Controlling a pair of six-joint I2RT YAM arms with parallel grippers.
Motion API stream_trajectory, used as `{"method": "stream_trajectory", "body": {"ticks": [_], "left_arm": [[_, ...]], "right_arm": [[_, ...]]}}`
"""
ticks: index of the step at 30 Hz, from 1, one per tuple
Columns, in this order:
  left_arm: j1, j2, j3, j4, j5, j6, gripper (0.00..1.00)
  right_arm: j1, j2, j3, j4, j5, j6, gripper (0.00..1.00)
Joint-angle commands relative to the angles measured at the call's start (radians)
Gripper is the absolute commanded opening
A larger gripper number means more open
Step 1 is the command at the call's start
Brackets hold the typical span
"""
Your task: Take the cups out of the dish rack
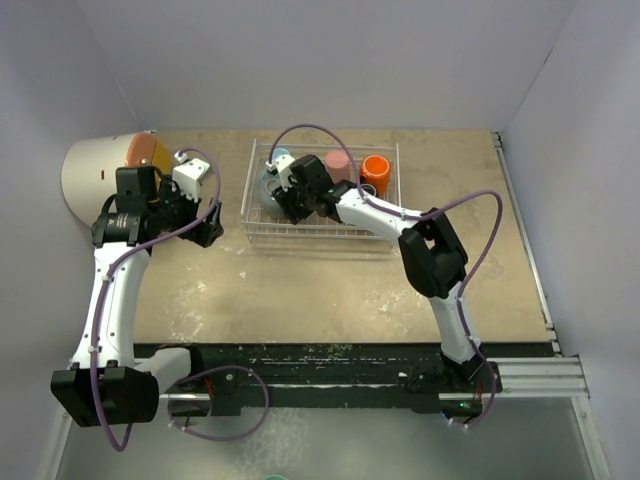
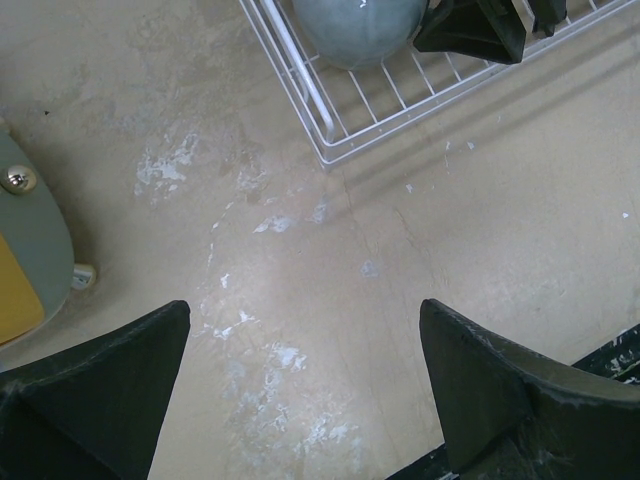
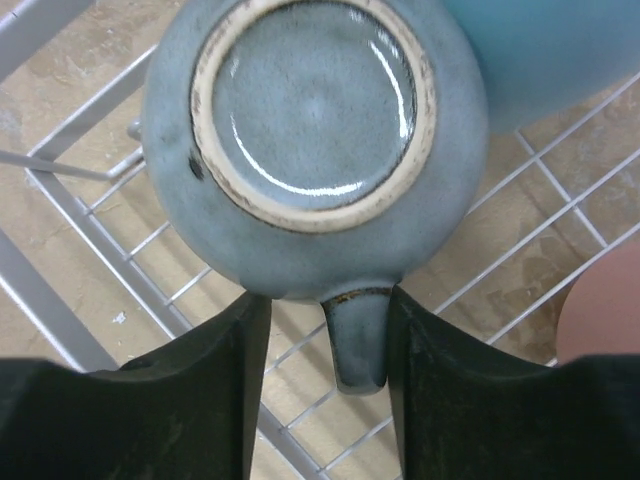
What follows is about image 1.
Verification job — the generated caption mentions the grey-blue round mug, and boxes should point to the grey-blue round mug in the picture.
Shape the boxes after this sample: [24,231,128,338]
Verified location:
[258,171,285,218]

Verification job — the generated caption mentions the aluminium frame rails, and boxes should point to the aluminium frame rails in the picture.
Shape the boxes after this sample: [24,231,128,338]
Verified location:
[37,130,614,480]

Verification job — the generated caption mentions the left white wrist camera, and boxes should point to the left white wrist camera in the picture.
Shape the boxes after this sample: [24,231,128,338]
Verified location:
[172,153,212,203]

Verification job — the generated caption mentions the light blue mug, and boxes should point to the light blue mug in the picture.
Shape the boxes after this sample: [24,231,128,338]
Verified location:
[271,147,292,163]

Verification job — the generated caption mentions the purple cable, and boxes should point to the purple cable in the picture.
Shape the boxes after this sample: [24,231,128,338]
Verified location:
[269,123,504,431]
[89,147,271,452]

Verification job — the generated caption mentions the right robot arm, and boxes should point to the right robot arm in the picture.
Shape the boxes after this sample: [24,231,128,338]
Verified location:
[266,154,504,394]

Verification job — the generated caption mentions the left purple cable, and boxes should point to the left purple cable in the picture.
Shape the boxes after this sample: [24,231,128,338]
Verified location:
[89,147,271,452]

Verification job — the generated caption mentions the orange cup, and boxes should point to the orange cup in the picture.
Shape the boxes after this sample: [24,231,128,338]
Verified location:
[359,155,392,198]

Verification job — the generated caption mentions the white wire dish rack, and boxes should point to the white wire dish rack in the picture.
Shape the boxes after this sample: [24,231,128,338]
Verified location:
[241,139,402,241]

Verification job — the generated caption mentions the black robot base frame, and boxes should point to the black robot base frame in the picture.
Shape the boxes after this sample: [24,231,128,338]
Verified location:
[132,342,556,416]

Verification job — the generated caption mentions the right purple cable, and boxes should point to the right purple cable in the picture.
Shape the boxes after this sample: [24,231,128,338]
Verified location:
[269,123,504,431]

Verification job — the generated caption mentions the round cream drawer cabinet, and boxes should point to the round cream drawer cabinet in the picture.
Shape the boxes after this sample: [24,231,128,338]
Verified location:
[61,132,172,227]

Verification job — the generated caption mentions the black faceted mug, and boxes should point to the black faceted mug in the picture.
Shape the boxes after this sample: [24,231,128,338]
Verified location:
[361,183,378,197]

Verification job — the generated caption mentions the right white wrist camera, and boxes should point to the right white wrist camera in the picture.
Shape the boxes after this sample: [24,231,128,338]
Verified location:
[266,154,296,191]

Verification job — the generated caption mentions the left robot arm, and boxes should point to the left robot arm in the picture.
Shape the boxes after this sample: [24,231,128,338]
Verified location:
[51,158,224,427]

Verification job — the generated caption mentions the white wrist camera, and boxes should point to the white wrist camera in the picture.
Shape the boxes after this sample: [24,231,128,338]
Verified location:
[266,154,296,191]
[172,153,212,203]

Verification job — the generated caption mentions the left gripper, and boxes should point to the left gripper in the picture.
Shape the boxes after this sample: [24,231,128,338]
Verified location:
[149,176,222,247]

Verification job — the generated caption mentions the pink tumbler cup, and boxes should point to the pink tumbler cup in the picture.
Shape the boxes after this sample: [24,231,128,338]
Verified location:
[324,150,350,184]

